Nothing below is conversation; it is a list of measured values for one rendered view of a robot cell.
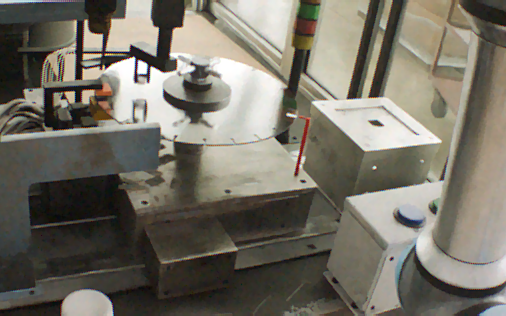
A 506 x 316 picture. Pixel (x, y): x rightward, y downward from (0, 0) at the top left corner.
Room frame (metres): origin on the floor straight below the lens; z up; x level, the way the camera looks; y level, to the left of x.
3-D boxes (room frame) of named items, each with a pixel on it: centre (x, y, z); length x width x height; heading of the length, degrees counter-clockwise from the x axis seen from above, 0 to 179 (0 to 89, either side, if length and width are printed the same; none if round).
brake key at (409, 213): (0.69, -0.24, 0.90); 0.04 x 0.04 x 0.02
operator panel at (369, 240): (0.74, -0.29, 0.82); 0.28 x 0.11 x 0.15; 120
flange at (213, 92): (0.86, 0.11, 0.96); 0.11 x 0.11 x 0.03
